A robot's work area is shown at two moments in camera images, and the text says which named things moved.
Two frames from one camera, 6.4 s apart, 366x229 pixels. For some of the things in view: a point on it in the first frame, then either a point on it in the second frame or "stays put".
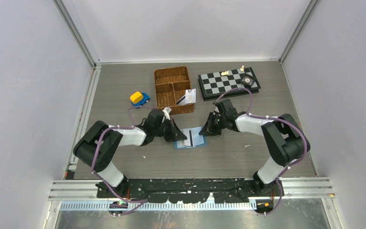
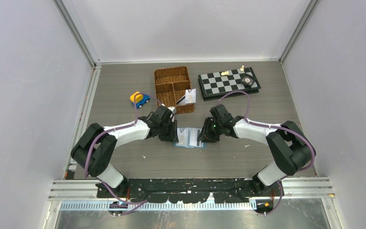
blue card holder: (195, 138) stays put
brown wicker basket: (171, 84) stays put
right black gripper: (208, 130) → (205, 135)
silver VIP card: (190, 96) stays put
